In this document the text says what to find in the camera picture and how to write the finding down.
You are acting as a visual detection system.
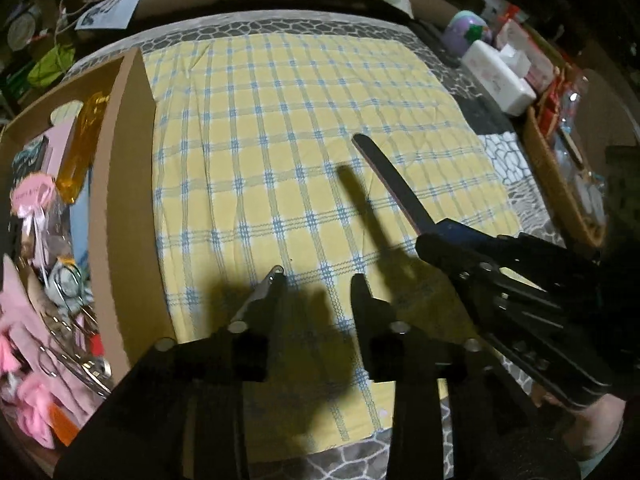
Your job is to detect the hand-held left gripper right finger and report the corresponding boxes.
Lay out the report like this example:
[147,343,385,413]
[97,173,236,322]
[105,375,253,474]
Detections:
[350,273,581,480]

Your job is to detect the printed paper sheet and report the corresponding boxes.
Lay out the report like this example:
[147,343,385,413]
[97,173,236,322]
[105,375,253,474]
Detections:
[74,0,151,31]

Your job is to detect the orange transparent hand-shaped stand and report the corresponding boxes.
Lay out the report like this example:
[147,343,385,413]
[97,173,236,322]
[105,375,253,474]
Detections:
[55,91,112,206]

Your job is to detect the cardboard box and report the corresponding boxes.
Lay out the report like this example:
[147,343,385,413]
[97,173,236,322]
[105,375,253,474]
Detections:
[0,47,177,476]

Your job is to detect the round metal tin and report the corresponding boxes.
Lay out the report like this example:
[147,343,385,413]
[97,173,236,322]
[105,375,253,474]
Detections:
[6,7,38,52]

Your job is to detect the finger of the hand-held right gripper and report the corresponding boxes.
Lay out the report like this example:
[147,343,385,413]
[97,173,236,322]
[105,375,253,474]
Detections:
[415,234,493,286]
[434,217,523,256]

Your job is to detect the orange packet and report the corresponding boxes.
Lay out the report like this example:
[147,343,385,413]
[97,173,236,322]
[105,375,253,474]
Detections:
[49,404,83,447]

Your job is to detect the pink box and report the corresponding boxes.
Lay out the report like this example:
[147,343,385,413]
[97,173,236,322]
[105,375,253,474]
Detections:
[41,124,77,177]

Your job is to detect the white wipes pack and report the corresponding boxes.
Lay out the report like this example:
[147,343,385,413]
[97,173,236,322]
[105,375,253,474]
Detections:
[461,40,537,117]

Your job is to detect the black nail file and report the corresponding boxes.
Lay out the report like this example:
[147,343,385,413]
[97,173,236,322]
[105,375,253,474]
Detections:
[351,132,437,237]

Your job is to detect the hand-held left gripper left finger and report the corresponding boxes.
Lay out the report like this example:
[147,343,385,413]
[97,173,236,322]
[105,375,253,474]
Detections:
[54,264,290,480]

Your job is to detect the wicker basket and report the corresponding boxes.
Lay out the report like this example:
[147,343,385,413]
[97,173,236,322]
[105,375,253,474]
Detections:
[522,67,608,248]

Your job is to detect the yellow plaid blanket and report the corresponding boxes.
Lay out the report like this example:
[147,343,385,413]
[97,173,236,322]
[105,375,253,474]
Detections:
[142,32,521,453]

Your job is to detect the metal scissors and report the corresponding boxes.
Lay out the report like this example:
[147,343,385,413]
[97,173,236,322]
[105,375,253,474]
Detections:
[37,310,113,397]

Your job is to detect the green plastic bag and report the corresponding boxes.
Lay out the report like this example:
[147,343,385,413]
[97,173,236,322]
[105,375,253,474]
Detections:
[27,44,76,87]

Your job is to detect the pink patterned packet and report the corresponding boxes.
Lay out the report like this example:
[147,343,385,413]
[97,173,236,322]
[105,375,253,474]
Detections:
[500,19,556,88]

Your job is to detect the person's right hand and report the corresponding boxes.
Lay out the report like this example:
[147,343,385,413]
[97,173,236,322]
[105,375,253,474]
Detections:
[537,387,626,461]

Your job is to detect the dark printed card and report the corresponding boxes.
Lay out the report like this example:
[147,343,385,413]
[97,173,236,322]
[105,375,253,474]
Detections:
[11,137,51,178]

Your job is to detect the purple toy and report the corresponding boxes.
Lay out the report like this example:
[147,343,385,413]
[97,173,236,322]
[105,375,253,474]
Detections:
[446,10,494,57]

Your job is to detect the person's right forearm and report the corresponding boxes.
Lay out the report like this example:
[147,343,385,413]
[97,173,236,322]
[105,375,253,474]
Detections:
[575,430,626,480]

